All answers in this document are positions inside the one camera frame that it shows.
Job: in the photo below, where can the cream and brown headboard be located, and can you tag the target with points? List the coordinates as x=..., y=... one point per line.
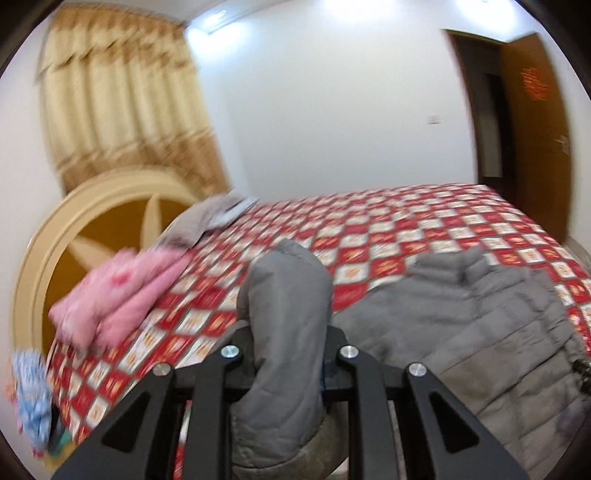
x=92, y=221

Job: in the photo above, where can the grey pillow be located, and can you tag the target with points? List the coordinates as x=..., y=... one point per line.
x=203, y=217

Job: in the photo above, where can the beige patterned curtain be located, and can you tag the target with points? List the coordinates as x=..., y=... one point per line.
x=115, y=92

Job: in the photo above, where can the bed with red checkered bedspread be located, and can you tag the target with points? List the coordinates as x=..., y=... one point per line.
x=369, y=230

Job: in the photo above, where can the grey padded jacket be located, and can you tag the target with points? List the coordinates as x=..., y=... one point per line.
x=461, y=323

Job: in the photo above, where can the blue patterned cloth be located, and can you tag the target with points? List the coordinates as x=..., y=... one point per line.
x=30, y=397

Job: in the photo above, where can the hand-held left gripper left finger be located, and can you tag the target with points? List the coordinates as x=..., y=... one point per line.
x=216, y=392

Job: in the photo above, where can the red door decoration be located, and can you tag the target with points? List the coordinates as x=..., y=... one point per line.
x=535, y=84

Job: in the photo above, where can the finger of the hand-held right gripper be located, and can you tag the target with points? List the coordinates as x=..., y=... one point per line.
x=584, y=376

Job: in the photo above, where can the pink clothes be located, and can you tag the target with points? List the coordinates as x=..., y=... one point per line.
x=129, y=286

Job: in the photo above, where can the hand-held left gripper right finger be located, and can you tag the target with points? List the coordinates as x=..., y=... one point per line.
x=355, y=392

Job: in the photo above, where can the dark door frame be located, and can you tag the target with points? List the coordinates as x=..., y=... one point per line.
x=466, y=92

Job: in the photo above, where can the brown wooden door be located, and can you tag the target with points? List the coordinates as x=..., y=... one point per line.
x=531, y=161

